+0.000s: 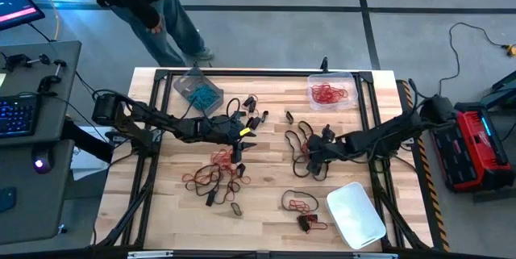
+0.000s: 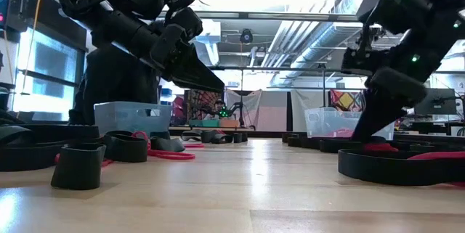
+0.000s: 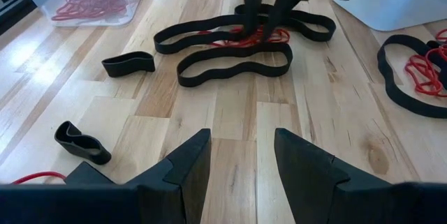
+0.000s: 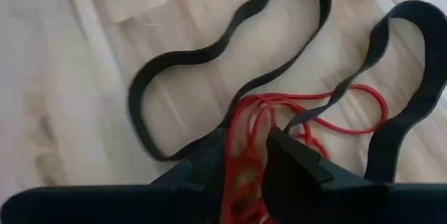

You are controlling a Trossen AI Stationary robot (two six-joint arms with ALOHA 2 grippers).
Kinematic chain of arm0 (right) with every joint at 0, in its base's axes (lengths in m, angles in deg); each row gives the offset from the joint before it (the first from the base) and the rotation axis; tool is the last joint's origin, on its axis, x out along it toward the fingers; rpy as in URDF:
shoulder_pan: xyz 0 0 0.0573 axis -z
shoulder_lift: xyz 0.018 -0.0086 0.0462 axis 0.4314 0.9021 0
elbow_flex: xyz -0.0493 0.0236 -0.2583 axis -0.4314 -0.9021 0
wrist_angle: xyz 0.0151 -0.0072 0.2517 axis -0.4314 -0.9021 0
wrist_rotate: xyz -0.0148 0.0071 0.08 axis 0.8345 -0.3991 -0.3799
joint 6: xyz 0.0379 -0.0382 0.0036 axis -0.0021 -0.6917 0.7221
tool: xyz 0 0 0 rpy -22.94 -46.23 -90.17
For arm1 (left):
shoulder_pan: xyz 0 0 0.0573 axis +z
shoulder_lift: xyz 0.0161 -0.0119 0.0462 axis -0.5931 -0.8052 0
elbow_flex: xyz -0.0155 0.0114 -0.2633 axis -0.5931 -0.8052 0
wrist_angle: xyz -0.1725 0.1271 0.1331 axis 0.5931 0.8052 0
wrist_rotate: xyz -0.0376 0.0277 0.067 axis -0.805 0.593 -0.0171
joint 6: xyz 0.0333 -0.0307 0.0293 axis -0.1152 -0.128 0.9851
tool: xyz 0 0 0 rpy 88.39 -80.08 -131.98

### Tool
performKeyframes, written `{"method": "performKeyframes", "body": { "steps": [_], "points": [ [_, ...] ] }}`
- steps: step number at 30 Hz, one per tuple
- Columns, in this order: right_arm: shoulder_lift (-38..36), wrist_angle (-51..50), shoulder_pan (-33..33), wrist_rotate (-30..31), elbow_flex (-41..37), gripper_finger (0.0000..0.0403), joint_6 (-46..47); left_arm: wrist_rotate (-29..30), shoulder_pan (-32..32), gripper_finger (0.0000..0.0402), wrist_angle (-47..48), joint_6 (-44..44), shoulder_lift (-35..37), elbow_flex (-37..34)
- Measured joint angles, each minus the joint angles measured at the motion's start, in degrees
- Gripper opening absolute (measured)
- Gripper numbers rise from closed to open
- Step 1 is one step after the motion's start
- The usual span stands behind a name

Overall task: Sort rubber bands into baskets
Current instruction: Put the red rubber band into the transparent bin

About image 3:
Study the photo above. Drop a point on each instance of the large black rubber band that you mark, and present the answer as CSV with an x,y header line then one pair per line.
x,y
230,74
394,93

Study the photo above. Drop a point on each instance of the small dark rubber band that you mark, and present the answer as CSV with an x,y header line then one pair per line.
x,y
438,54

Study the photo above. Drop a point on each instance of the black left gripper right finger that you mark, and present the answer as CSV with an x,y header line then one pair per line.
x,y
307,175

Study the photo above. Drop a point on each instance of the small wide black rubber band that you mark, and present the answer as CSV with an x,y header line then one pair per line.
x,y
129,64
82,144

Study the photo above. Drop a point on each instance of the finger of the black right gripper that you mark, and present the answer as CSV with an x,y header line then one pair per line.
x,y
253,4
284,7

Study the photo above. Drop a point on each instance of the white plastic container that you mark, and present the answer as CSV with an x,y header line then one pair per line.
x,y
394,4

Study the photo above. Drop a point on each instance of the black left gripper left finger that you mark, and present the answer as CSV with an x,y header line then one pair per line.
x,y
188,168

